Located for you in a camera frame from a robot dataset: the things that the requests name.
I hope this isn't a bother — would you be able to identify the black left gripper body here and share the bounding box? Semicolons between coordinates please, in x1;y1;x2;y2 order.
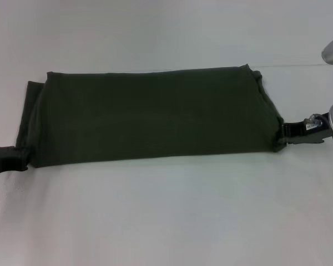
0;145;18;178

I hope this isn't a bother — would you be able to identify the dark green FREE! t-shirt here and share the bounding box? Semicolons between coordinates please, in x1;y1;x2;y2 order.
15;63;286;170

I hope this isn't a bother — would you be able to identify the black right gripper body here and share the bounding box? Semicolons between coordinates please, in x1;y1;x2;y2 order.
289;111;333;145

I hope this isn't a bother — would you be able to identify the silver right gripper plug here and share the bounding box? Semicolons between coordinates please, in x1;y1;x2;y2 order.
303;112;323;127

